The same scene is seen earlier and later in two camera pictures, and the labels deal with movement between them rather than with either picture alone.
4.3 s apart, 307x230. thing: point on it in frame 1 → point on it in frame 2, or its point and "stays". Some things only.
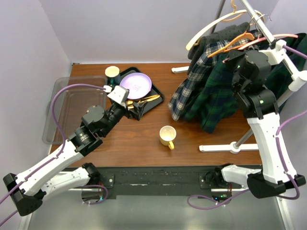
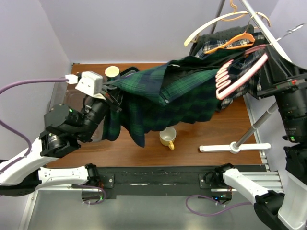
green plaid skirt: (211, 100) → (184, 91)
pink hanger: (264, 39) → (223, 78)
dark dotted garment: (228, 32) stays
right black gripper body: (235, 61) → (284, 80)
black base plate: (161, 181) stays
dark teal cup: (113, 75) stays
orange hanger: (244, 37) stays
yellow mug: (167, 133) stays
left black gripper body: (131, 113) → (112, 101)
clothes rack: (301, 82) stays
